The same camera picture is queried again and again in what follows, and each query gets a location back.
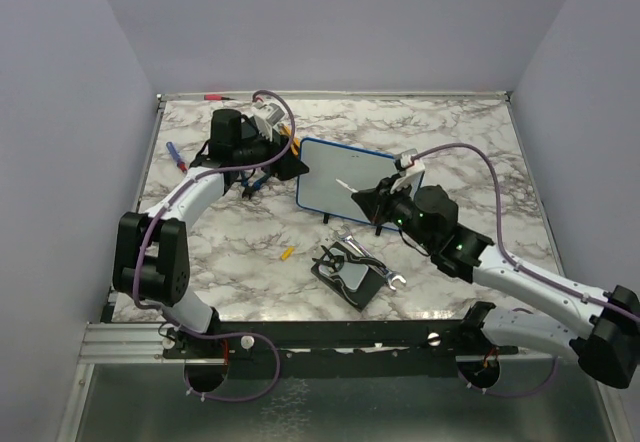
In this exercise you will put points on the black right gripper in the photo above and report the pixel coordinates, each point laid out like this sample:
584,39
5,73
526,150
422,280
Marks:
375,201

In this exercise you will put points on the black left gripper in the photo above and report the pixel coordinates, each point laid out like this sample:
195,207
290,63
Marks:
288,166

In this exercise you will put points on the yellow capped white marker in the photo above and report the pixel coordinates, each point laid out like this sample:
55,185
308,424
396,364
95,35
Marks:
346,186

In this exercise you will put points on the blue framed whiteboard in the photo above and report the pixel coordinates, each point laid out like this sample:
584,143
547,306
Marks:
360,168

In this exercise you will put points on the yellow marker cap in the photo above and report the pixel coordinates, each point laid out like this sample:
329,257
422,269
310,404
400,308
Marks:
287,253

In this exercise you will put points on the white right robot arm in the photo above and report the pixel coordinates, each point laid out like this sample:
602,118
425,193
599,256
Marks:
597,328

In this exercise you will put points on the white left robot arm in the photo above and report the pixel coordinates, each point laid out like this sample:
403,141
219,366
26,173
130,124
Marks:
152,263

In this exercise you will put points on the yellow pencil behind whiteboard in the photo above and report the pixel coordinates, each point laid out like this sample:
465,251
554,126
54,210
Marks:
295,143

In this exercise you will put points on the chrome combination wrench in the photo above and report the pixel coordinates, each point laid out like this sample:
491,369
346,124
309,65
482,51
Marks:
391,277

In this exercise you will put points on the blue red screwdriver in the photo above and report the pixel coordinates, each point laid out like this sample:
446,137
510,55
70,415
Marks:
176,157

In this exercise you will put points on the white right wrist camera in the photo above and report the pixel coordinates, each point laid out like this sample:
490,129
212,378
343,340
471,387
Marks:
409,167

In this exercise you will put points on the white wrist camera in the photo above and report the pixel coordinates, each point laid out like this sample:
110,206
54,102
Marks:
409,167
266,117

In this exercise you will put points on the blue handled cutting pliers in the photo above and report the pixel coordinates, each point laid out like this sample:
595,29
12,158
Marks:
251,187

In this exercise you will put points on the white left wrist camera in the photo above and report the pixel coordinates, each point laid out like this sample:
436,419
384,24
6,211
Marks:
266,117

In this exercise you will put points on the black network switch box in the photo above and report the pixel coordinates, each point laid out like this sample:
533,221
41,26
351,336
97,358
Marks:
350,282

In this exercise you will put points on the red marker on rail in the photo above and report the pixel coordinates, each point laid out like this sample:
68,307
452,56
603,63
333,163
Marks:
216,97

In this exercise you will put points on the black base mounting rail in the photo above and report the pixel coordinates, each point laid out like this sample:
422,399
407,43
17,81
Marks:
326,350

